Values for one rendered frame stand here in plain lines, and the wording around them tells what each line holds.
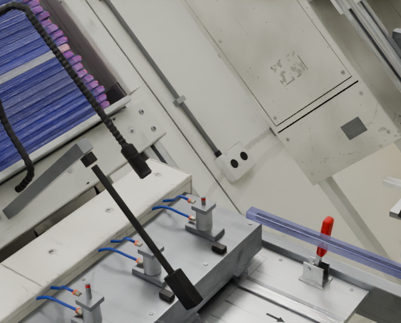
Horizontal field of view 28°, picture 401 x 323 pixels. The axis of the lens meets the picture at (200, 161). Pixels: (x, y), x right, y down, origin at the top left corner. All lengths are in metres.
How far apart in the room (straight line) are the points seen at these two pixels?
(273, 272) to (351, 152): 0.92
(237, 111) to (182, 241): 2.44
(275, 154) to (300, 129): 1.48
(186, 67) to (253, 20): 1.46
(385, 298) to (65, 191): 0.45
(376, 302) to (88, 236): 0.39
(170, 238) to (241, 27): 1.02
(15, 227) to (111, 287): 0.15
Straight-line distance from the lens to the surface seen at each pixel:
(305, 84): 1.98
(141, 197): 1.13
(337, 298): 1.08
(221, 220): 1.11
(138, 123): 1.23
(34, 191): 0.99
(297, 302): 1.07
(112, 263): 1.05
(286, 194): 3.47
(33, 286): 1.01
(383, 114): 1.91
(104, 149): 1.18
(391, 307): 1.10
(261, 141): 3.50
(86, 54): 1.27
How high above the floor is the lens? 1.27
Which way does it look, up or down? 1 degrees down
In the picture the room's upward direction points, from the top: 36 degrees counter-clockwise
